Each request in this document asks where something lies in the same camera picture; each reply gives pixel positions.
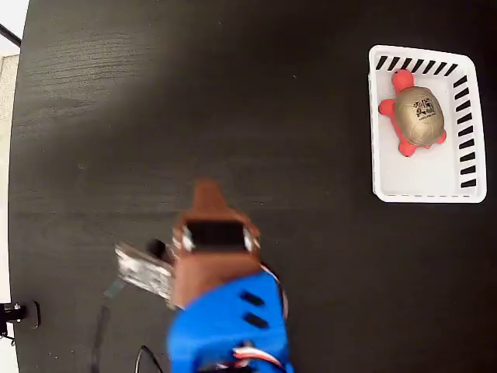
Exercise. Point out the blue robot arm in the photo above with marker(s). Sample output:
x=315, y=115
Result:
x=217, y=326

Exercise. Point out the white plastic basket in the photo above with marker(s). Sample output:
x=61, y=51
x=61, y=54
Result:
x=427, y=178

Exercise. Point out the bare camera circuit board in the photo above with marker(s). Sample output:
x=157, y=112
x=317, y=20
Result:
x=143, y=270

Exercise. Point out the brown gripper with servo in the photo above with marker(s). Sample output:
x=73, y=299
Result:
x=215, y=268

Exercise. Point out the red turtle toy gold shell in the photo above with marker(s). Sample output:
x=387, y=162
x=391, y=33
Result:
x=419, y=116

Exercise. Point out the black table clamp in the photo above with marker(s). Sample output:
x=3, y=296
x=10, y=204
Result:
x=27, y=314

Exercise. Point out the black metal bar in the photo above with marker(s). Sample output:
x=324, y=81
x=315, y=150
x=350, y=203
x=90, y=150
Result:
x=9, y=35

